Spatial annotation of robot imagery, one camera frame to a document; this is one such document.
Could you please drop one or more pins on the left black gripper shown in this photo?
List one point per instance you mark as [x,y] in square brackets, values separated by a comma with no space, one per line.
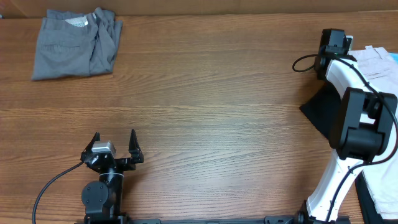
[134,149]

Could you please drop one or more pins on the beige shorts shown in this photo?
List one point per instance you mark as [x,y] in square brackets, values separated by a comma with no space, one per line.
[380,69]

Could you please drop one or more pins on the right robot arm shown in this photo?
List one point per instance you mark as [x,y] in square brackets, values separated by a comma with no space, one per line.
[355,117]

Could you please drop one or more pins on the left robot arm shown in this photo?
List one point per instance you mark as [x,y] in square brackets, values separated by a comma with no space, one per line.
[102,198]

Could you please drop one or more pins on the grey folded trousers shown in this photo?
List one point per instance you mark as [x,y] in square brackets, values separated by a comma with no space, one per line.
[76,44]

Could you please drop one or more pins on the black garment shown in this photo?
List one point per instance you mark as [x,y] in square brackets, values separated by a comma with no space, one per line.
[321,110]

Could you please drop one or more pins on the light blue garment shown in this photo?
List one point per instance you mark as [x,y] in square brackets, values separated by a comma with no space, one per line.
[394,56]

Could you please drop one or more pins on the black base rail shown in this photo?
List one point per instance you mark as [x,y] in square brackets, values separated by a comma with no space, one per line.
[265,220]

